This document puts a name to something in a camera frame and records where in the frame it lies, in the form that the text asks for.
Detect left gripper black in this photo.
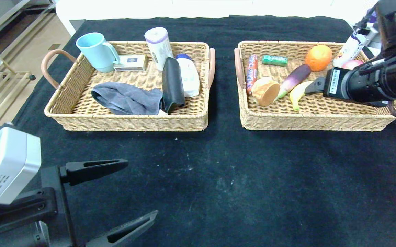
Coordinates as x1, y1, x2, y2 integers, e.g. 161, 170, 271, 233
0, 159, 158, 247

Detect white bottle purple cap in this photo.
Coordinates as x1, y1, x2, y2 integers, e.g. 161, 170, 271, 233
332, 12, 377, 68

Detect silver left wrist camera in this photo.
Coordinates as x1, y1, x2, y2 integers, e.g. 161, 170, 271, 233
0, 127, 42, 205

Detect grey cloth with white tag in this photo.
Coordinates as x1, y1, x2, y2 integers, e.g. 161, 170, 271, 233
91, 82, 168, 116

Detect white lotion bottle blue cap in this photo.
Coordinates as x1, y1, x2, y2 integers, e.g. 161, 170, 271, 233
176, 54, 200, 98

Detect black tablecloth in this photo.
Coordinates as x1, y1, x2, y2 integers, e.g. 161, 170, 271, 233
0, 15, 396, 247

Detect purple-topped beige roll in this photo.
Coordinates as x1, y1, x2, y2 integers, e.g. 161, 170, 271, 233
145, 27, 174, 72

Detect small white card box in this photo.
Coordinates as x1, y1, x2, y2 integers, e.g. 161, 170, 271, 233
114, 55, 148, 72

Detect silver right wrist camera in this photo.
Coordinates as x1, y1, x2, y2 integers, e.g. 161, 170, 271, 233
352, 23, 383, 50

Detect purple eggplant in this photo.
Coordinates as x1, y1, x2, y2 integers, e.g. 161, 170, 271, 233
274, 64, 312, 102

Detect orange fruit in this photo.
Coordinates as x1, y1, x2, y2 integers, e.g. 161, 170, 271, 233
305, 45, 332, 72

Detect orange-red candy tube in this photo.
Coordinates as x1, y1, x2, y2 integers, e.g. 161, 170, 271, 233
246, 54, 258, 95

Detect light wooden wheeled rack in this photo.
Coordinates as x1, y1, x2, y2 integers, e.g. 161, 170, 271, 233
0, 60, 37, 126

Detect green candy pack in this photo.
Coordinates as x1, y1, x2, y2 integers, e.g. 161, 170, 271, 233
262, 55, 288, 67

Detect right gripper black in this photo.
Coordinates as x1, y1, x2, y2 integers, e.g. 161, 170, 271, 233
304, 67, 382, 103

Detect toy burger bun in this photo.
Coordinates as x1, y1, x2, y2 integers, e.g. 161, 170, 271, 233
251, 77, 281, 107

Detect red apple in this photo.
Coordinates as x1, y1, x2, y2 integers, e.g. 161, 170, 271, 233
341, 59, 364, 70

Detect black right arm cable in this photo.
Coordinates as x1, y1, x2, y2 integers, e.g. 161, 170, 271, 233
355, 3, 378, 32

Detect black glasses case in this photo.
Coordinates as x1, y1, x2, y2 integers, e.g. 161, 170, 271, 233
162, 57, 186, 115

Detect woven wicker basket brown handles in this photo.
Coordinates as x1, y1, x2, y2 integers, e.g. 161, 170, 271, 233
234, 41, 396, 132
41, 41, 216, 132

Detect light blue plastic mug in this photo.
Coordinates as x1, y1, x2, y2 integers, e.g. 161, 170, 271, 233
76, 33, 120, 73

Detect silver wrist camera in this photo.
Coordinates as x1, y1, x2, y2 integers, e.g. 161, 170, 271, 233
352, 23, 383, 50
0, 127, 42, 205

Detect yellow banana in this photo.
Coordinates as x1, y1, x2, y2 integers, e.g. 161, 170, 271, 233
289, 81, 314, 112

